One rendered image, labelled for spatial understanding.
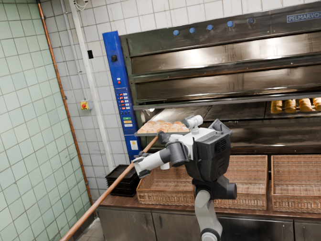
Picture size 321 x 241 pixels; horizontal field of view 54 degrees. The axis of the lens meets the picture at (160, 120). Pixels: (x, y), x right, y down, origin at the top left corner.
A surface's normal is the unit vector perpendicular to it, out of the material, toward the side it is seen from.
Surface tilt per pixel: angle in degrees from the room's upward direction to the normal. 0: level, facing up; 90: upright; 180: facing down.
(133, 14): 90
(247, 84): 70
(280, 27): 88
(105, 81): 90
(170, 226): 90
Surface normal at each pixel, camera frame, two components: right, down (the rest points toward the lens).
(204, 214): -0.15, 0.68
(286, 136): -0.38, -0.01
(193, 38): -0.34, 0.33
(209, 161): -0.75, 0.32
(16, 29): 0.92, -0.05
